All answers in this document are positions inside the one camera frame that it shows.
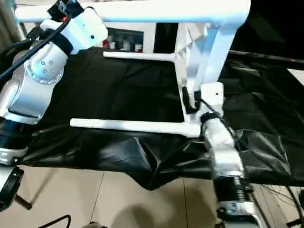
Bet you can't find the white plastic table top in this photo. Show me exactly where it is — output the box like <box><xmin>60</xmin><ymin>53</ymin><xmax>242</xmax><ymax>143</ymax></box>
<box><xmin>173</xmin><ymin>13</ymin><xmax>252</xmax><ymax>139</ymax></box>

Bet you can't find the white plastic table leg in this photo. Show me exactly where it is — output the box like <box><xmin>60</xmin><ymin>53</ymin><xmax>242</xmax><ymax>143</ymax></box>
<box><xmin>69</xmin><ymin>118</ymin><xmax>203</xmax><ymax>139</ymax></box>
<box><xmin>13</xmin><ymin>0</ymin><xmax>252</xmax><ymax>26</ymax></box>
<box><xmin>102</xmin><ymin>51</ymin><xmax>178</xmax><ymax>63</ymax></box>

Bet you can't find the grey curtain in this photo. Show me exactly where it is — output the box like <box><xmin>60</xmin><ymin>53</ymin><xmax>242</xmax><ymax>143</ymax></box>
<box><xmin>0</xmin><ymin>0</ymin><xmax>27</xmax><ymax>44</ymax></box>

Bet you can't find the white cabinet with glass doors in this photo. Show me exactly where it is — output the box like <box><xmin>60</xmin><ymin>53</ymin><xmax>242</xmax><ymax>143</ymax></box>
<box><xmin>95</xmin><ymin>21</ymin><xmax>158</xmax><ymax>54</ymax></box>

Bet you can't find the black plastic mat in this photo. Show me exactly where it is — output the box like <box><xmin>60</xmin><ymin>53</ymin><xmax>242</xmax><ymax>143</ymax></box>
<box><xmin>14</xmin><ymin>45</ymin><xmax>304</xmax><ymax>191</ymax></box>

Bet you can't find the black metal table frame leg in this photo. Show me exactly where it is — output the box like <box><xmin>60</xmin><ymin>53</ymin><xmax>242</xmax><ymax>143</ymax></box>
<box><xmin>13</xmin><ymin>194</ymin><xmax>35</xmax><ymax>211</ymax></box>

